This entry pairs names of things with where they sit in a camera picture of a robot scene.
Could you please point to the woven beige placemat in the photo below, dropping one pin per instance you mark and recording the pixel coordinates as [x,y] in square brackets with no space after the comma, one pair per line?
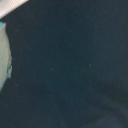
[6,6]

